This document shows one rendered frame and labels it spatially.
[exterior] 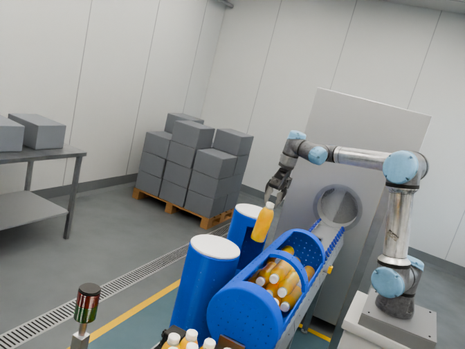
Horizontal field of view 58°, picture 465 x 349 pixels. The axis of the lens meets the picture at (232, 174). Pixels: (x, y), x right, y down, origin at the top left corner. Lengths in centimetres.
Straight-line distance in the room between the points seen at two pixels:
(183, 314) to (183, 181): 314
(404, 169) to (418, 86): 497
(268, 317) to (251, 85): 580
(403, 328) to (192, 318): 110
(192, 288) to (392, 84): 492
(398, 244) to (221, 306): 69
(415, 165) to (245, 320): 82
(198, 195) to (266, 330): 378
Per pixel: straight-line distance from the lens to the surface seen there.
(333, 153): 187
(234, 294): 158
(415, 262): 178
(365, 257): 291
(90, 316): 135
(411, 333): 177
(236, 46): 729
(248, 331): 162
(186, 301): 235
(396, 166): 159
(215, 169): 507
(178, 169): 536
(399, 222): 162
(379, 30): 667
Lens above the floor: 196
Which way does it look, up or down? 14 degrees down
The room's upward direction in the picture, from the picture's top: 14 degrees clockwise
